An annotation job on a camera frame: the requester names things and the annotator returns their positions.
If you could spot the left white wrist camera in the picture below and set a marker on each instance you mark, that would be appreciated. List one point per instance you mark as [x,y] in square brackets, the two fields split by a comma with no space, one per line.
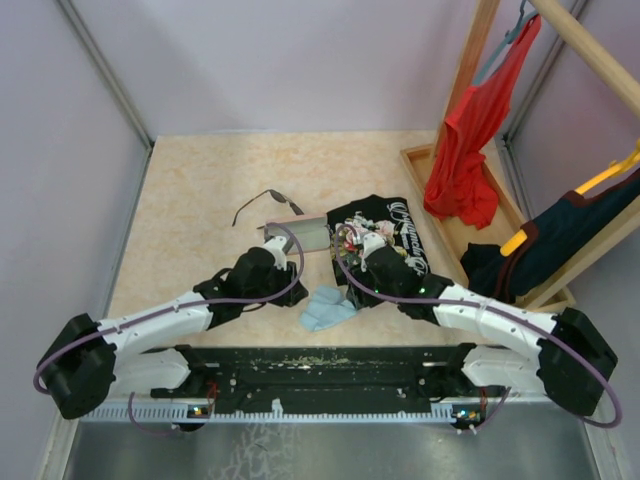
[279,247]

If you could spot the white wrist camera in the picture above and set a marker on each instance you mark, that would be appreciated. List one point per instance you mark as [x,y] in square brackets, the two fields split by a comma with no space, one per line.
[279,247]
[367,244]

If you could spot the yellow clothes hanger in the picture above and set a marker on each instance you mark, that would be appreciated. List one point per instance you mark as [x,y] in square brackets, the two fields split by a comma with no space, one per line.
[614,169]

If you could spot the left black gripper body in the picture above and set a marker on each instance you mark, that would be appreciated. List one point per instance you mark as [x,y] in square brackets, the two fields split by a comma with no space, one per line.
[277,281]

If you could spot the wooden clothes rack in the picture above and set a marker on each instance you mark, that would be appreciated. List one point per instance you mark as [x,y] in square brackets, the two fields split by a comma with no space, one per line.
[582,114]

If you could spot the red tank top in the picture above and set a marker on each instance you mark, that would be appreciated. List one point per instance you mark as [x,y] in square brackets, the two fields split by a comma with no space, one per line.
[457,186]

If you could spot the grey clothes hanger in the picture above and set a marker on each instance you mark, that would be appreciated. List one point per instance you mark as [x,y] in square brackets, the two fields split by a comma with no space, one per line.
[525,14]

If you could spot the pink glasses case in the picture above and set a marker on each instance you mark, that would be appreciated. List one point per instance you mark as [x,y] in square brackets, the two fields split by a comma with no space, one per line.
[311,231]

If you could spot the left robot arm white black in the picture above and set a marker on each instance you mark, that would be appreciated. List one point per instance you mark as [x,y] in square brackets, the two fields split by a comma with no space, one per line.
[90,361]

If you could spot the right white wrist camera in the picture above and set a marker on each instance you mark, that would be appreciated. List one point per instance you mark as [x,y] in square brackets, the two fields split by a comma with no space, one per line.
[367,244]

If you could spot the light blue cleaning cloth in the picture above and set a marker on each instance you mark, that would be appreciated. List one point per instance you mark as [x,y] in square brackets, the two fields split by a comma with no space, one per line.
[327,308]

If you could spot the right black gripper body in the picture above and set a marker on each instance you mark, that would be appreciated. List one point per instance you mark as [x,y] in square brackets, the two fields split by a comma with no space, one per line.
[364,297]

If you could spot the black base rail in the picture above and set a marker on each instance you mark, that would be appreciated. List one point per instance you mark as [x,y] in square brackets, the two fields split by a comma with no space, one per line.
[322,380]

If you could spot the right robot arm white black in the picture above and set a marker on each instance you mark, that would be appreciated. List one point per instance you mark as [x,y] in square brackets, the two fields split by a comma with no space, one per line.
[561,354]

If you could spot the navy blue garment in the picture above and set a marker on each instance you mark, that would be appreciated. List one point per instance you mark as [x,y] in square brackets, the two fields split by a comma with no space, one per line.
[552,238]

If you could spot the black floral t-shirt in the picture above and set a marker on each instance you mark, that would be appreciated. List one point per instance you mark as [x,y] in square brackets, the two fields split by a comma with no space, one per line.
[388,217]

